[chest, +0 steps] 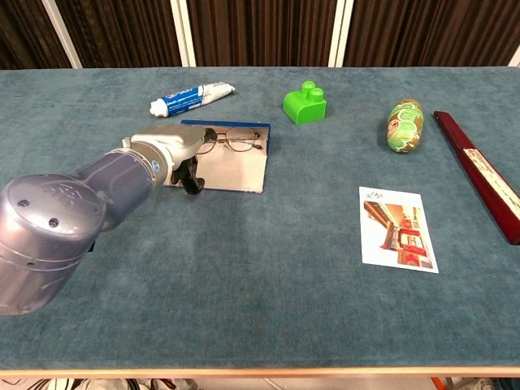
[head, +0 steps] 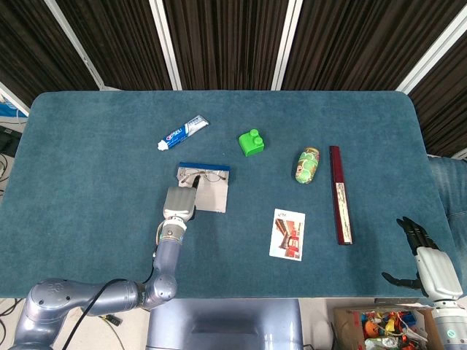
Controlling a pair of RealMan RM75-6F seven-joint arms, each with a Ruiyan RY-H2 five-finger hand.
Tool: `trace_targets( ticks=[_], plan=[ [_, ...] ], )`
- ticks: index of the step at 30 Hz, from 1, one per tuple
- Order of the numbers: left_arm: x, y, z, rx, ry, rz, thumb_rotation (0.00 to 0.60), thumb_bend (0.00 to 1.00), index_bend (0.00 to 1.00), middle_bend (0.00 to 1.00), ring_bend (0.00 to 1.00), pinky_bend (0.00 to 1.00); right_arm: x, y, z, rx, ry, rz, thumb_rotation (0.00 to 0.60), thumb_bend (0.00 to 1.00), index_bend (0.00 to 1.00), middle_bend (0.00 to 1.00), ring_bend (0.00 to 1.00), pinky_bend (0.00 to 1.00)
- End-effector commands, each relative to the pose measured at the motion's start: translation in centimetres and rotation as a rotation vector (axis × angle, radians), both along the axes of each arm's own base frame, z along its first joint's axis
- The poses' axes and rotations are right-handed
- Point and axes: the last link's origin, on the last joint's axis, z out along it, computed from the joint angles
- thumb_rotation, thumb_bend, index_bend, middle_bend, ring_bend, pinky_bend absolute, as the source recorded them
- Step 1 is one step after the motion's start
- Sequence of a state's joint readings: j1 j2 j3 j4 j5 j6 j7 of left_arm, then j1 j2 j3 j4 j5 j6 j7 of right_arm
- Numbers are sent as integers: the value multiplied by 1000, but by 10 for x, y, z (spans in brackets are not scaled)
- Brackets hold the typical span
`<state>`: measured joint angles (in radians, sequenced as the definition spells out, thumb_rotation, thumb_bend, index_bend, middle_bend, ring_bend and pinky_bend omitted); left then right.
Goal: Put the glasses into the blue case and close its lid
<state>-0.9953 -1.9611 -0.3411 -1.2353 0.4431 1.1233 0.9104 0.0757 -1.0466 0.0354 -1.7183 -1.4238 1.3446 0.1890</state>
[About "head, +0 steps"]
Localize blue-grey robot torso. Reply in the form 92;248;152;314
145;298;304;350

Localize black electronic device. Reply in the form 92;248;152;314
0;125;23;156

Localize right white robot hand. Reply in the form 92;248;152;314
382;216;463;303

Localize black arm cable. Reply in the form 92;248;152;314
63;268;158;350

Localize blue glasses case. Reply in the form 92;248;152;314
177;162;231;214

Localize green labelled can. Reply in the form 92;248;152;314
295;147;321;185

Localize postcard with red building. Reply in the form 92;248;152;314
269;208;306;262

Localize cardboard box of toys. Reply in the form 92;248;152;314
332;306;441;350

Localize long dark red box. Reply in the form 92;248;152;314
329;145;355;246

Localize blue velvet table cloth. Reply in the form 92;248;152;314
0;90;460;300

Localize dark brown pleated curtain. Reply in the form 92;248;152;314
0;0;467;158

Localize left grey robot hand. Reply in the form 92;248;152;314
162;174;201;222

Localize blue white toothpaste tube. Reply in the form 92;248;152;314
157;114;210;152

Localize blue denim fabric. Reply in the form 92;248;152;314
426;155;467;256

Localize eyeglasses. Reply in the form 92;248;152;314
177;168;226;185

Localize green toy building brick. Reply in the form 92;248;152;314
238;128;266;158

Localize white partition post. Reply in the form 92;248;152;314
43;0;120;91
0;82;31;117
271;0;304;91
395;5;467;94
148;0;183;91

